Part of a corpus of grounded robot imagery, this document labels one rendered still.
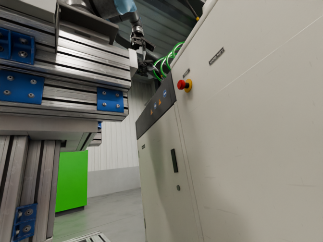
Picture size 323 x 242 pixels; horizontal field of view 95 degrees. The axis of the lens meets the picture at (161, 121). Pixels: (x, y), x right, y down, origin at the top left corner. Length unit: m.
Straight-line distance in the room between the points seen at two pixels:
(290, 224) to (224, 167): 0.16
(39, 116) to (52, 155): 0.16
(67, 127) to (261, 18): 0.61
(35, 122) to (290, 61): 0.65
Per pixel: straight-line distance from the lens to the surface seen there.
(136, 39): 1.10
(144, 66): 1.17
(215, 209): 0.52
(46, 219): 0.68
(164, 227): 0.90
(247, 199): 0.43
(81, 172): 4.02
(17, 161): 0.63
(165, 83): 0.76
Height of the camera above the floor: 0.51
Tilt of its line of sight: 19 degrees up
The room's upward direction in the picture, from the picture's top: 9 degrees counter-clockwise
